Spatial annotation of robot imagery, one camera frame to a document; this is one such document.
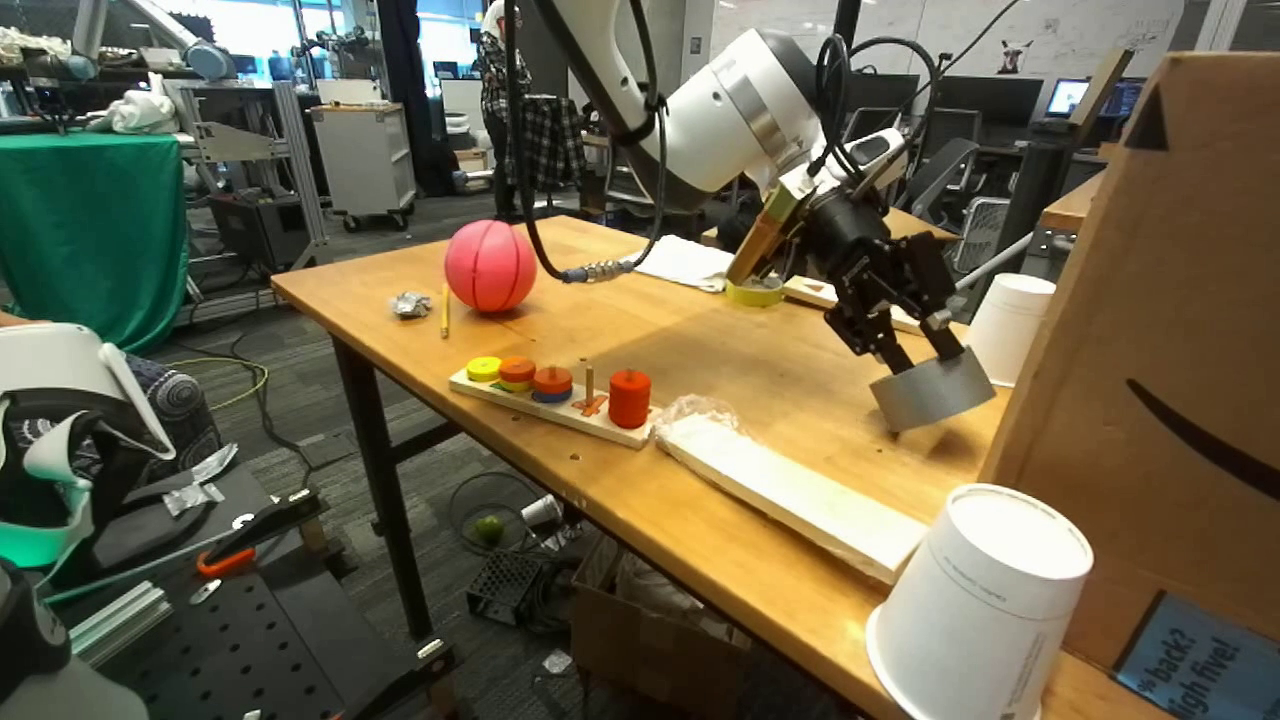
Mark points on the crumpled foil ball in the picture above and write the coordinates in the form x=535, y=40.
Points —
x=411, y=306

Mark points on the black monitor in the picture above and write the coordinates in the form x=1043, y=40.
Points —
x=985, y=102

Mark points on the white paper cup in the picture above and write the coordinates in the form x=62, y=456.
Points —
x=980, y=605
x=1023, y=322

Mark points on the standing person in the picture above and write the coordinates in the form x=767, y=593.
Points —
x=496, y=82

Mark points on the black vertical pole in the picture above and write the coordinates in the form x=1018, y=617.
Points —
x=849, y=18

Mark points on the black table frame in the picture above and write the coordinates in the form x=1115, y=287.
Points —
x=380, y=495

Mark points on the red-orange toy cylinder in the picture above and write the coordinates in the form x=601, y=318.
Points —
x=631, y=399

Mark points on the wooden stool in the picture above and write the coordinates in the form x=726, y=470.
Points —
x=926, y=226

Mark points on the thin wooden toy peg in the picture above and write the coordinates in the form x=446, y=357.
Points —
x=588, y=387

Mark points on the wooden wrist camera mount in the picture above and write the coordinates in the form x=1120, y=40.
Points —
x=767, y=226

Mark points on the white rectangular block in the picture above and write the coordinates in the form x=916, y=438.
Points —
x=784, y=485

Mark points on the seated person patterned clothing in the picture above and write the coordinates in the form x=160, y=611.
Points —
x=180, y=403

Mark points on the gray tape roll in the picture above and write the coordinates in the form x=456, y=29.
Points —
x=934, y=395

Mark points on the plaid cloth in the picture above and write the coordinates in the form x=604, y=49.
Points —
x=551, y=141

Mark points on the black perforated plate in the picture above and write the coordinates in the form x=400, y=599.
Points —
x=253, y=653

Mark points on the lit blue screen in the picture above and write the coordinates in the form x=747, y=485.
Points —
x=1066, y=98

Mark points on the white cart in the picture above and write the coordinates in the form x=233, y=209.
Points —
x=363, y=153

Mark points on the pink basketball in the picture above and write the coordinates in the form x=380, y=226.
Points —
x=490, y=265

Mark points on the green tablecloth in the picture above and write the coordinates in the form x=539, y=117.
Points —
x=87, y=226

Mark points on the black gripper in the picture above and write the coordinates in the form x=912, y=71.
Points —
x=882, y=263

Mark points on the small green ball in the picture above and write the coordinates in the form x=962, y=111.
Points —
x=490, y=528

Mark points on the brown cardboard box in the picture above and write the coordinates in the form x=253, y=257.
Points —
x=655, y=653

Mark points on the large cardboard box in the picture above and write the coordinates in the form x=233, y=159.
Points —
x=1173, y=332

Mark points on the small yellow-green container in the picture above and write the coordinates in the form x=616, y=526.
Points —
x=758, y=295

